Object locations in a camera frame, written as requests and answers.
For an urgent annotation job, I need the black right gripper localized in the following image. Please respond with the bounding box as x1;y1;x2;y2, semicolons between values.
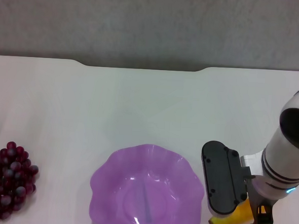
245;183;277;224

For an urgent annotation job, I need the yellow plastic banana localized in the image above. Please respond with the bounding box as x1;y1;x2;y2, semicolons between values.
208;196;255;224

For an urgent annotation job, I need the dark red grape bunch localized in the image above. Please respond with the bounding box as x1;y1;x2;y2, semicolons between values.
0;140;41;224

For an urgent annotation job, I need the purple scalloped plastic plate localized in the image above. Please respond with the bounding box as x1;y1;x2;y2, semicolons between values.
87;140;208;224

